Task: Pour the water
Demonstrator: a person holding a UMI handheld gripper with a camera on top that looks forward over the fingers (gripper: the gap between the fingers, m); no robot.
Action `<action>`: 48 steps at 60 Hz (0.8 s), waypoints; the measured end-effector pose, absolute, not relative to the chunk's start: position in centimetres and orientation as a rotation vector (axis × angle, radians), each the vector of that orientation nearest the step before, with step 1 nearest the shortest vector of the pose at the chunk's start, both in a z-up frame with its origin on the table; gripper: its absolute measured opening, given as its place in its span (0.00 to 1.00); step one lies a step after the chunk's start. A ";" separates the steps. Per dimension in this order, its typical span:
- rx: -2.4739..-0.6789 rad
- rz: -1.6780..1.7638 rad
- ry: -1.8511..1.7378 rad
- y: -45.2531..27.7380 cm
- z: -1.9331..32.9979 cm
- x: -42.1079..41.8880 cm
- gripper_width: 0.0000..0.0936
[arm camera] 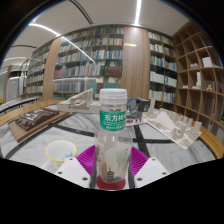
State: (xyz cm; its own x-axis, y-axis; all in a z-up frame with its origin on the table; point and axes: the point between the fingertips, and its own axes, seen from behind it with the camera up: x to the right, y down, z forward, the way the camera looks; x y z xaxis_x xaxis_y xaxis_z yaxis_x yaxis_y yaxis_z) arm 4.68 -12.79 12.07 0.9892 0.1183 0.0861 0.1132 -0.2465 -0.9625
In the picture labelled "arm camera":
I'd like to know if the wooden cubby shelf unit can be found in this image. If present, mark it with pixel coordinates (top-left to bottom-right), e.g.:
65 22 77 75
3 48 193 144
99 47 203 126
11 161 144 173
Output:
173 21 224 124

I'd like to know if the dark building architectural model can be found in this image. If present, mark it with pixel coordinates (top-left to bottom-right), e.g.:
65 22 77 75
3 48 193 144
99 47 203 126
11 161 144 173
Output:
126 96 151 113

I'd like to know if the narrow bookshelf full of books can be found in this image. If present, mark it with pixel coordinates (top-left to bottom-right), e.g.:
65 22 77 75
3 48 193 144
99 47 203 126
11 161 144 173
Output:
148 30 178 104

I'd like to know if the white ramp architectural model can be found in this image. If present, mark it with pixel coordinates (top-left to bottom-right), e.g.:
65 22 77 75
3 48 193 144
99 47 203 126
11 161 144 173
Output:
56 88 103 114

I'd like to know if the white mug with yellow rim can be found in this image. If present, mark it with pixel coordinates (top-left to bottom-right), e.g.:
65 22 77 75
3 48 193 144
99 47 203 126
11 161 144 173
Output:
44 139 78 171

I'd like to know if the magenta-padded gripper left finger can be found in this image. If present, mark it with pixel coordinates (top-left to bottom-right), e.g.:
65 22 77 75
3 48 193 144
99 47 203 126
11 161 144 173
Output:
54 144 98 189

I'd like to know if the brown model on wooden board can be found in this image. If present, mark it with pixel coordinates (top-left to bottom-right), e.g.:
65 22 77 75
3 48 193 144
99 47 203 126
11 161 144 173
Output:
8 108 69 143

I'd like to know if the long bookshelf full of books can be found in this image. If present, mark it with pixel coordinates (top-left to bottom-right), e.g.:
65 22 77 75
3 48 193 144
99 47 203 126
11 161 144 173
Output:
53 26 124 101
24 49 48 98

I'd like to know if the linear ceiling light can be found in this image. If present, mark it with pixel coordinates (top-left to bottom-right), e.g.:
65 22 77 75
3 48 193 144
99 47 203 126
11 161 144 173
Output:
134 0 143 26

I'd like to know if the clear green-labelled drink bottle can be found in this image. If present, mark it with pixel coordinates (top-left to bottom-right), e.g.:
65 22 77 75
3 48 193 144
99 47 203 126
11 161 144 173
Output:
94 88 134 185

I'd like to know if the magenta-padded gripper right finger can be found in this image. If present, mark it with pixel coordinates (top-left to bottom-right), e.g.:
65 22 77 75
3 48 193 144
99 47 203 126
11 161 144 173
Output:
128 145 170 189

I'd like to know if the flat white site model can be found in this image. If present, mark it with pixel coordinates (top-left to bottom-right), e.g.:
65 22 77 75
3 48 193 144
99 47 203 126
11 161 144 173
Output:
124 111 148 127

